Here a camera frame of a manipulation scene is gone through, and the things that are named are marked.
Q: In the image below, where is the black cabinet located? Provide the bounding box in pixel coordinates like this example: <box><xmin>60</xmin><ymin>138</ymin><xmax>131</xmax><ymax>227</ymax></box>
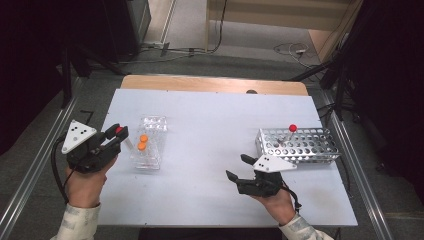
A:
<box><xmin>101</xmin><ymin>0</ymin><xmax>152</xmax><ymax>64</ymax></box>

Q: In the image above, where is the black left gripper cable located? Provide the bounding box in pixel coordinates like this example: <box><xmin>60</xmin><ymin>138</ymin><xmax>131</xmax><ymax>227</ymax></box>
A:
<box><xmin>49</xmin><ymin>133</ymin><xmax>76</xmax><ymax>205</ymax></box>

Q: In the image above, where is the white cable with plug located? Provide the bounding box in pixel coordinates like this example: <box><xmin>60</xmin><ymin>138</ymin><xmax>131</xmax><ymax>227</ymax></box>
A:
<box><xmin>273</xmin><ymin>42</ymin><xmax>316</xmax><ymax>69</ymax></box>

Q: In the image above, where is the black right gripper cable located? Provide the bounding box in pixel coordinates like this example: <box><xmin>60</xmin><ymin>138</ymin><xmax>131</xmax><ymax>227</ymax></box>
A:
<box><xmin>281</xmin><ymin>181</ymin><xmax>303</xmax><ymax>214</ymax></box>

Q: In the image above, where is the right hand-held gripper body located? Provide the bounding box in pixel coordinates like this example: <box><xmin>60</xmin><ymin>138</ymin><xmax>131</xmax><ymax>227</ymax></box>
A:
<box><xmin>236</xmin><ymin>153</ymin><xmax>298</xmax><ymax>198</ymax></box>

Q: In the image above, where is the person's left hand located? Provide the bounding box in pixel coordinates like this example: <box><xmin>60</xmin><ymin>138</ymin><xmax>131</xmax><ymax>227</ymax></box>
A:
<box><xmin>64</xmin><ymin>156</ymin><xmax>118</xmax><ymax>209</ymax></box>

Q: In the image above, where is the black floor cable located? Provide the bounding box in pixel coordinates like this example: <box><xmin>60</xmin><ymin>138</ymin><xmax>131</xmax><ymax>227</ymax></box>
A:
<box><xmin>119</xmin><ymin>0</ymin><xmax>230</xmax><ymax>64</ymax></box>

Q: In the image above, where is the clear acrylic test tube rack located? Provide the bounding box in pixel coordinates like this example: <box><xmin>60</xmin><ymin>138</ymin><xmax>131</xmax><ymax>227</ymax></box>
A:
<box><xmin>130</xmin><ymin>115</ymin><xmax>168</xmax><ymax>171</ymax></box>

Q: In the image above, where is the metal floor rail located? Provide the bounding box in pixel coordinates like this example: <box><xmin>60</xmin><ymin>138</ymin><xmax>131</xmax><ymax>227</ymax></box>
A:
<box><xmin>319</xmin><ymin>89</ymin><xmax>396</xmax><ymax>240</ymax></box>
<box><xmin>0</xmin><ymin>77</ymin><xmax>83</xmax><ymax>234</ymax></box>

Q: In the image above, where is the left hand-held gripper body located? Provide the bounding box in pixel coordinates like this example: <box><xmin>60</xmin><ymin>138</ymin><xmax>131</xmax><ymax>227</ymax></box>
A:
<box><xmin>61</xmin><ymin>119</ymin><xmax>122</xmax><ymax>175</ymax></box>

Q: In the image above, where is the red-capped test tube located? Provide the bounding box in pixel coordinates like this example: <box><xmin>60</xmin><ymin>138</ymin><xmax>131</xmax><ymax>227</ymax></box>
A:
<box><xmin>114</xmin><ymin>126</ymin><xmax>135</xmax><ymax>151</ymax></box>
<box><xmin>279</xmin><ymin>123</ymin><xmax>298</xmax><ymax>145</ymax></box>

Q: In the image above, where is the person's right hand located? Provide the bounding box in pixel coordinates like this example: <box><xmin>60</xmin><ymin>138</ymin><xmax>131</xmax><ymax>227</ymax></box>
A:
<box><xmin>252</xmin><ymin>187</ymin><xmax>298</xmax><ymax>226</ymax></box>

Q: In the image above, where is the wooden table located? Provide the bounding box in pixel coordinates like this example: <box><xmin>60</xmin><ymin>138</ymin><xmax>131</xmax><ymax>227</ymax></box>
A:
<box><xmin>119</xmin><ymin>74</ymin><xmax>309</xmax><ymax>97</ymax></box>

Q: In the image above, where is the beige wooden cabinet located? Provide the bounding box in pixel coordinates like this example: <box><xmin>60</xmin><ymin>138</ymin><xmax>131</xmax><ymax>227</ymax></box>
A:
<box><xmin>204</xmin><ymin>0</ymin><xmax>364</xmax><ymax>33</ymax></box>

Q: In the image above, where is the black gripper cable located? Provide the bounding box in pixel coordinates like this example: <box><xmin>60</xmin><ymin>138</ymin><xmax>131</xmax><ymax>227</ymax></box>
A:
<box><xmin>49</xmin><ymin>133</ymin><xmax>76</xmax><ymax>205</ymax></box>
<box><xmin>281</xmin><ymin>181</ymin><xmax>303</xmax><ymax>214</ymax></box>

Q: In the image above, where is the black metal stand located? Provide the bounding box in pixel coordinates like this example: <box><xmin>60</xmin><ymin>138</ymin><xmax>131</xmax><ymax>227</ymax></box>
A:
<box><xmin>60</xmin><ymin>43</ymin><xmax>124</xmax><ymax>109</ymax></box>
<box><xmin>289</xmin><ymin>49</ymin><xmax>355</xmax><ymax>122</ymax></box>

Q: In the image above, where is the perforated metal test tube rack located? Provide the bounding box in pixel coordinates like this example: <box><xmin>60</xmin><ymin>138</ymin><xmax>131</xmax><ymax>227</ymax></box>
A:
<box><xmin>254</xmin><ymin>127</ymin><xmax>342</xmax><ymax>166</ymax></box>

